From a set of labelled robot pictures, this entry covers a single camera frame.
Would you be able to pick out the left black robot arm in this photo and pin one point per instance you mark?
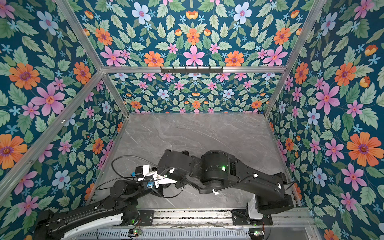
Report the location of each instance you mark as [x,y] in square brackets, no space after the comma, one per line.
[118,208]

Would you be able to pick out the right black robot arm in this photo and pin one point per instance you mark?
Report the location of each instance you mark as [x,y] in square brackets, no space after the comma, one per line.
[218,171]

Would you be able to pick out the black hook rail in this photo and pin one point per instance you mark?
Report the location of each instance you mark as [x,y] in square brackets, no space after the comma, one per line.
[191,70]

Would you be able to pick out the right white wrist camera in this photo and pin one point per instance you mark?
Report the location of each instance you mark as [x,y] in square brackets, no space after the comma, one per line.
[161,180]

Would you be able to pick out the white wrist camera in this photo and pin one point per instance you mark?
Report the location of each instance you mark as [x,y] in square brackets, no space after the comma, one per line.
[161,180]
[144,173]

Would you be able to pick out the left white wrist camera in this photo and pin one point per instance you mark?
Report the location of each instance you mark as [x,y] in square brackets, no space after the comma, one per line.
[144,173]

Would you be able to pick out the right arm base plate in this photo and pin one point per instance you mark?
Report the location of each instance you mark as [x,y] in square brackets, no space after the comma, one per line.
[241,217]

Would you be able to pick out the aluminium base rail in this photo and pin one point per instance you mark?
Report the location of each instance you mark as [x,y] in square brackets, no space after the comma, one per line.
[208,217]

